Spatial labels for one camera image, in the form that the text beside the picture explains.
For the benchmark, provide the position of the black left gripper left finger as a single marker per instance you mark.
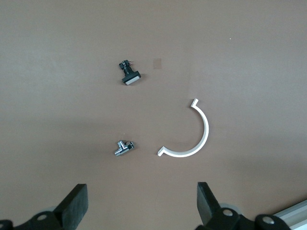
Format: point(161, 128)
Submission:
point(69, 210)

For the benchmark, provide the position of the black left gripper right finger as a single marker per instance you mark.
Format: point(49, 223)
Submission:
point(208, 208)

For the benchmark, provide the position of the upper small metal knob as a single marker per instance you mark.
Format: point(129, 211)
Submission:
point(122, 149)

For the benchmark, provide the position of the white semicircular bracket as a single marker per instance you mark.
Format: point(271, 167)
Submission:
point(205, 129)

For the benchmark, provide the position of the black switch with grey cap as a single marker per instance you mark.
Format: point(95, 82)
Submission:
point(130, 77)

